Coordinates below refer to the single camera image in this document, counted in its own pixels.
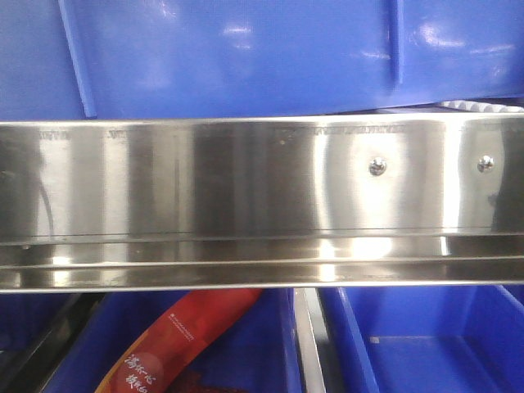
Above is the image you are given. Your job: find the large blue plastic bin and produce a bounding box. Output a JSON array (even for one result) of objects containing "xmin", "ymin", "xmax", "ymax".
[{"xmin": 1, "ymin": 1, "xmax": 523, "ymax": 120}]

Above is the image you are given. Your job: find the lower left blue bin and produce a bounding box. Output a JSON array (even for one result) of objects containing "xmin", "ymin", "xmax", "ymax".
[{"xmin": 44, "ymin": 289, "xmax": 302, "ymax": 392}]

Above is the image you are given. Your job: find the lower right blue bin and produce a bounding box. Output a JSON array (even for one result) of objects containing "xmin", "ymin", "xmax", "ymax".
[{"xmin": 319, "ymin": 286, "xmax": 523, "ymax": 392}]

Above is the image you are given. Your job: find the steel divider bar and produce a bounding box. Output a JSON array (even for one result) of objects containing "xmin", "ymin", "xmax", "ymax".
[{"xmin": 293, "ymin": 288, "xmax": 343, "ymax": 392}]

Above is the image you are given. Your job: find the red snack package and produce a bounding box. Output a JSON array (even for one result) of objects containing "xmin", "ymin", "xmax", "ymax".
[{"xmin": 96, "ymin": 288, "xmax": 262, "ymax": 392}]

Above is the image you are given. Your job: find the white corrugated object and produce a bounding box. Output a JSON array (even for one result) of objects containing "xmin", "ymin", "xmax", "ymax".
[{"xmin": 439, "ymin": 100, "xmax": 524, "ymax": 113}]

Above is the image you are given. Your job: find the stainless steel shelf rail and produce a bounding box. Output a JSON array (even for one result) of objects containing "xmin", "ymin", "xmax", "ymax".
[{"xmin": 1, "ymin": 110, "xmax": 523, "ymax": 292}]

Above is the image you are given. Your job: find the left rail screw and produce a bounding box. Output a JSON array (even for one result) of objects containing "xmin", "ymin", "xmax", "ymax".
[{"xmin": 368, "ymin": 156, "xmax": 387, "ymax": 177}]

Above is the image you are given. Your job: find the rail screw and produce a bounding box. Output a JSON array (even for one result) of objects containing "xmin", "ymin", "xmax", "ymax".
[
  {"xmin": 368, "ymin": 156, "xmax": 387, "ymax": 177},
  {"xmin": 477, "ymin": 155, "xmax": 495, "ymax": 174}
]

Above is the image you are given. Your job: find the right rail screw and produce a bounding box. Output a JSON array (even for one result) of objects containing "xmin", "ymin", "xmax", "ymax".
[{"xmin": 477, "ymin": 155, "xmax": 495, "ymax": 174}]

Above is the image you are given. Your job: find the dark metal shelf post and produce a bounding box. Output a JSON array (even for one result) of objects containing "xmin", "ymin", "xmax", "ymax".
[{"xmin": 1, "ymin": 293, "xmax": 105, "ymax": 392}]

